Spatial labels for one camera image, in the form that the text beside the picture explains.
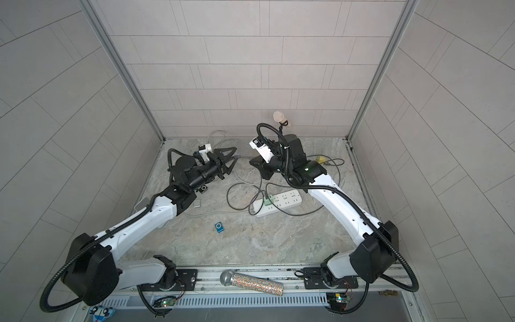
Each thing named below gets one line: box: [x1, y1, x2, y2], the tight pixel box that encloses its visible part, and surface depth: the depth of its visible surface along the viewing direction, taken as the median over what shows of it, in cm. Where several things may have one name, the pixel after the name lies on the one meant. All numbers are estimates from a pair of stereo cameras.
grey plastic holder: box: [134, 197, 151, 211], surface depth 80 cm
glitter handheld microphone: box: [219, 269, 284, 297], surface depth 69 cm
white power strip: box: [252, 189, 303, 218], surface depth 91 cm
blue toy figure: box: [89, 305, 116, 322], surface depth 65 cm
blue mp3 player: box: [214, 221, 225, 234], surface depth 84 cm
